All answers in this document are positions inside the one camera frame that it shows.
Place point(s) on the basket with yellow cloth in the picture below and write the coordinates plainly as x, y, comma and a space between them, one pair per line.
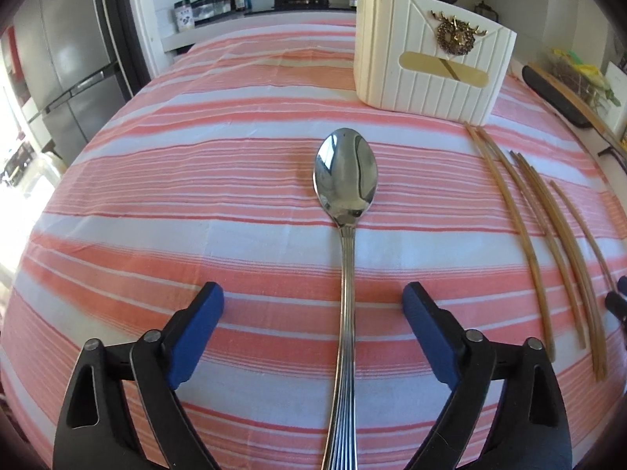
578, 76

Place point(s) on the black glass cooktop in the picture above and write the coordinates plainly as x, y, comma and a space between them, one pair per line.
259, 10

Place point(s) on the glass coffee press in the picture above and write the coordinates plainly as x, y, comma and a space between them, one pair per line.
482, 8

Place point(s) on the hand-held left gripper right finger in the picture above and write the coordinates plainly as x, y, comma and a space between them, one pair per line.
428, 333

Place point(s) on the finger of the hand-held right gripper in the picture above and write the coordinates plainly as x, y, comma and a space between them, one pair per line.
616, 306

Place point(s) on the bamboo chopstick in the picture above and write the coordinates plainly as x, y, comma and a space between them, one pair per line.
583, 293
590, 293
532, 254

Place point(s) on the black oblong object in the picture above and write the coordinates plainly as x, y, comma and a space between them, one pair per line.
553, 98

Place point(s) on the wooden chopsticks group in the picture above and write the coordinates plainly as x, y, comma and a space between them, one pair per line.
555, 249

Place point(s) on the clear seasoning box set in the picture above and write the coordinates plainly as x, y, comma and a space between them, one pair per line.
210, 9

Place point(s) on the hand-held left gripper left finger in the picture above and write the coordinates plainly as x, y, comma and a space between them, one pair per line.
196, 333

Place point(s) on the white ribbed utensil holder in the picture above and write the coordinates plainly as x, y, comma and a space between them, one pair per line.
392, 58

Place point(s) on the wooden cutting board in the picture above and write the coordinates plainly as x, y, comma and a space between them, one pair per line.
595, 120

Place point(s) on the silver metal spoon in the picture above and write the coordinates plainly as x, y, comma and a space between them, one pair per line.
345, 176

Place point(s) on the grey refrigerator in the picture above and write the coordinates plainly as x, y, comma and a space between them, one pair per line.
73, 49

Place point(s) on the pink striped tablecloth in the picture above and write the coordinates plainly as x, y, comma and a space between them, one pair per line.
196, 181

